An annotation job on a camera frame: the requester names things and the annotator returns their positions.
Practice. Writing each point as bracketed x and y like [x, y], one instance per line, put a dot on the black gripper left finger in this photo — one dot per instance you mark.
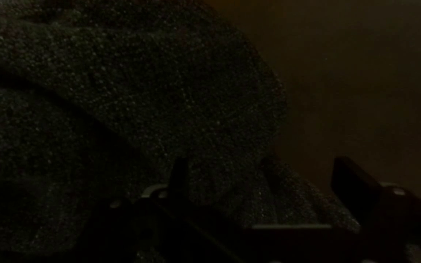
[177, 184]

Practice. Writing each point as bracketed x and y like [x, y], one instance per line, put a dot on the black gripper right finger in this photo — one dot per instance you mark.
[372, 202]

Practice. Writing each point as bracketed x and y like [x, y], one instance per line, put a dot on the dark grey knitted blanket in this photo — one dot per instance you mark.
[100, 97]

